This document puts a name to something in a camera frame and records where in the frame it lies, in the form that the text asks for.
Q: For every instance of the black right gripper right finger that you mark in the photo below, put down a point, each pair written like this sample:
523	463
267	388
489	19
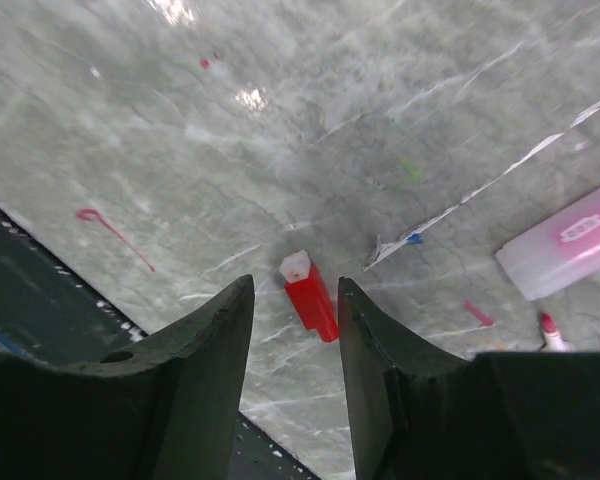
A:
418	412

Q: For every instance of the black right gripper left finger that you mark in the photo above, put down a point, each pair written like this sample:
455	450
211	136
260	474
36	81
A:
162	408

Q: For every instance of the thin white red pen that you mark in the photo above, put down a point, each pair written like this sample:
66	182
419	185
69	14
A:
553	339

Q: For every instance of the red marker cap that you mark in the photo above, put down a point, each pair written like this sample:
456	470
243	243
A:
309	296

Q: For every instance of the pink highlighter pen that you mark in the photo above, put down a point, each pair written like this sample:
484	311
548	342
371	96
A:
557	252

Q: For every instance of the black base bar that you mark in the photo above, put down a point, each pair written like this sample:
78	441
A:
51	316

